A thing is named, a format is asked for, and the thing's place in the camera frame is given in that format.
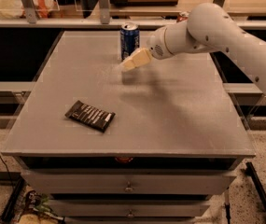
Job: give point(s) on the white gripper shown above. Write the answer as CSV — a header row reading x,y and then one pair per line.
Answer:
x,y
156,46

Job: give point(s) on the blue pepsi can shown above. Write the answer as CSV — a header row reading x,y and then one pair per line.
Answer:
x,y
129,39

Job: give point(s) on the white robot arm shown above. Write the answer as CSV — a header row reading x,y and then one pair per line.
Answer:
x,y
207,28

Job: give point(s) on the orange soda can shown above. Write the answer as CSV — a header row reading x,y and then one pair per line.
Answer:
x,y
182,16

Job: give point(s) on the black rxbar chocolate bar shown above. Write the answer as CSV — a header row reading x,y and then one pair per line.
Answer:
x,y
90,116

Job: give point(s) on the grey drawer cabinet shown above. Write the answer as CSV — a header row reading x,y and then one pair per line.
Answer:
x,y
171,117

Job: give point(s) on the red object in drawer gap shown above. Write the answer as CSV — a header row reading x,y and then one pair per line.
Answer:
x,y
123,159

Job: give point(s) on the white and orange plastic bag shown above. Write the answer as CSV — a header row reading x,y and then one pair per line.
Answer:
x,y
14,9

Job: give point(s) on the top grey drawer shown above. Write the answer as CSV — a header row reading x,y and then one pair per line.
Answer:
x,y
187,183

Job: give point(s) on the grey drawer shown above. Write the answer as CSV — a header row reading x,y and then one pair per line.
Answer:
x,y
187,183
128,208

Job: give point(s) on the snack bags on floor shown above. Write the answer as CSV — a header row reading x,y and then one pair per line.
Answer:
x,y
36,210

